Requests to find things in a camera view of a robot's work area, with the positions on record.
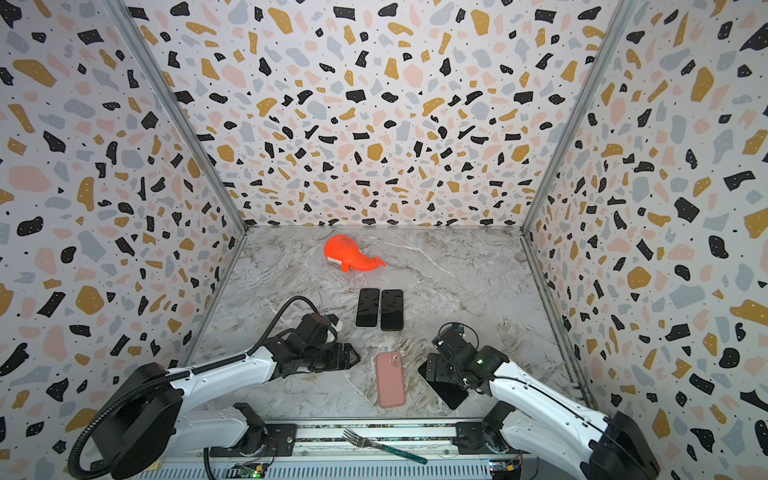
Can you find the light blue phone case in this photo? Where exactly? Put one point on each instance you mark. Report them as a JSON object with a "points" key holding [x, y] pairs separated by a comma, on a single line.
{"points": [[367, 307]]}

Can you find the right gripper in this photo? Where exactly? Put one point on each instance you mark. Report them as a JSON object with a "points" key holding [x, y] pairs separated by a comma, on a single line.
{"points": [[444, 370]]}

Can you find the pink phone case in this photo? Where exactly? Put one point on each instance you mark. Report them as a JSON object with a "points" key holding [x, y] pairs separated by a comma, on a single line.
{"points": [[390, 380]]}

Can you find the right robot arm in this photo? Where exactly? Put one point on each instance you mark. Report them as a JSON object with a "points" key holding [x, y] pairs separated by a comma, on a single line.
{"points": [[529, 416]]}

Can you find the green circuit board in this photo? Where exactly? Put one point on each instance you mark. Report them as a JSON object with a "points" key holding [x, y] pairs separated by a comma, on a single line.
{"points": [[247, 471]]}

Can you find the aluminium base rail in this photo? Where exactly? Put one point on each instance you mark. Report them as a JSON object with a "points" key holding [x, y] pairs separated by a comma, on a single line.
{"points": [[321, 452]]}

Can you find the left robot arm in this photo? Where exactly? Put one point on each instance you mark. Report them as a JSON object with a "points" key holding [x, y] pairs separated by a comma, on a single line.
{"points": [[160, 411]]}

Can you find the black phone case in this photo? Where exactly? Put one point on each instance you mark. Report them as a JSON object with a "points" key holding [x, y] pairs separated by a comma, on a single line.
{"points": [[392, 310]]}

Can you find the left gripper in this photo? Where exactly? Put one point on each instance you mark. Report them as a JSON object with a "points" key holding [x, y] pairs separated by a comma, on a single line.
{"points": [[339, 362]]}

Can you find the red whale toy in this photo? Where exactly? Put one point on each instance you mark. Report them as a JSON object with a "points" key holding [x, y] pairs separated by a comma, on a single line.
{"points": [[344, 251]]}

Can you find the metal fork green handle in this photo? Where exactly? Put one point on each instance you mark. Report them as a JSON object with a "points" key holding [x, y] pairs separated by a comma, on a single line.
{"points": [[363, 442]]}

